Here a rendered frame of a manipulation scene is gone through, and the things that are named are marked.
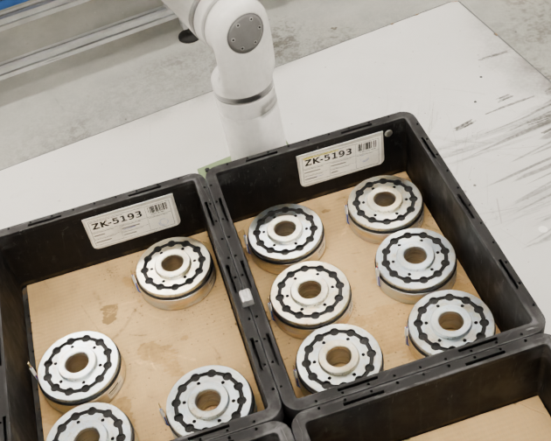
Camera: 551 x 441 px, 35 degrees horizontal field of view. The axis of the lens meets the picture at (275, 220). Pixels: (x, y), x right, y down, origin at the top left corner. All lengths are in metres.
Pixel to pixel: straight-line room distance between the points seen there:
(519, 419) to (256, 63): 0.60
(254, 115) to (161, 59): 1.74
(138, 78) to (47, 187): 1.43
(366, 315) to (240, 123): 0.37
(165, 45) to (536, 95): 1.74
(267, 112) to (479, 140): 0.40
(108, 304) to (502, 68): 0.86
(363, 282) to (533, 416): 0.27
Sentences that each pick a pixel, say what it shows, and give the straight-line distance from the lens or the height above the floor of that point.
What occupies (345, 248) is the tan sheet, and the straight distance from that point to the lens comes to 1.19.
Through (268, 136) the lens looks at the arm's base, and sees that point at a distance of 1.34.
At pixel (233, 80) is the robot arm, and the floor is 0.97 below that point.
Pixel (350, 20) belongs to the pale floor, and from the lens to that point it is 3.06.
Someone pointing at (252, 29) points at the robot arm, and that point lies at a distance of 1.24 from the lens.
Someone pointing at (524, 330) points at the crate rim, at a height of 0.93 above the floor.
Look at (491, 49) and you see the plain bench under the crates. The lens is 1.72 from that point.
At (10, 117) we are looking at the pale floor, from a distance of 3.00.
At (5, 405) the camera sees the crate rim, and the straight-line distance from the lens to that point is 1.03.
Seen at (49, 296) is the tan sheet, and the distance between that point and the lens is 1.24.
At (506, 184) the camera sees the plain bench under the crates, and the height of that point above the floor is 0.70.
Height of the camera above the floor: 1.73
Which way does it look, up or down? 46 degrees down
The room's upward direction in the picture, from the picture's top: 11 degrees counter-clockwise
